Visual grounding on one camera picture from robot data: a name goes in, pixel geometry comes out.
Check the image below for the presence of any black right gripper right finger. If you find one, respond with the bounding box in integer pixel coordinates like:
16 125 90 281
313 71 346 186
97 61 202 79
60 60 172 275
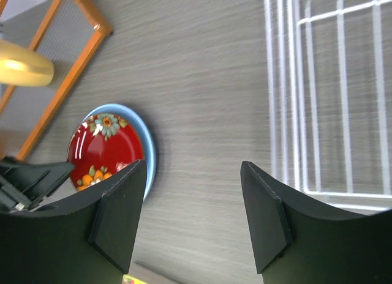
240 161 391 283

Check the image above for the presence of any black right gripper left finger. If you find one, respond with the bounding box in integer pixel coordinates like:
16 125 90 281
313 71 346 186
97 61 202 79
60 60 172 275
1 160 147 283

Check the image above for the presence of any white wire dish rack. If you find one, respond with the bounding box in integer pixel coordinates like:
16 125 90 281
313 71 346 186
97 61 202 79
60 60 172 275
263 0 391 214

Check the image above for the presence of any yellow ceramic mug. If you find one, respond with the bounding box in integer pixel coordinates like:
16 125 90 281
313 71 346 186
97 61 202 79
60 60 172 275
1 39 55 87

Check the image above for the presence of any light blue plate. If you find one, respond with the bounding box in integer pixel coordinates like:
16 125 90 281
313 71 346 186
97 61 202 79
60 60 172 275
83 103 158 201

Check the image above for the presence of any green illustrated booklet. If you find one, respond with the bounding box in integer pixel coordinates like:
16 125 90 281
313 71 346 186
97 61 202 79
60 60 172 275
122 275 146 284

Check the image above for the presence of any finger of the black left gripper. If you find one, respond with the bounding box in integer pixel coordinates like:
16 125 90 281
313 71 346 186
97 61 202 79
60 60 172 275
1 157 74 212

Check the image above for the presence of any orange wooden shelf rack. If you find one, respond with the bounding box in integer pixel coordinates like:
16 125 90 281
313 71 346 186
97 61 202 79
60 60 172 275
1 0 113 160

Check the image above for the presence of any red patterned plate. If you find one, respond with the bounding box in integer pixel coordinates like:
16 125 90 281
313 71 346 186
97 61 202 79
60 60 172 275
67 113 145 191

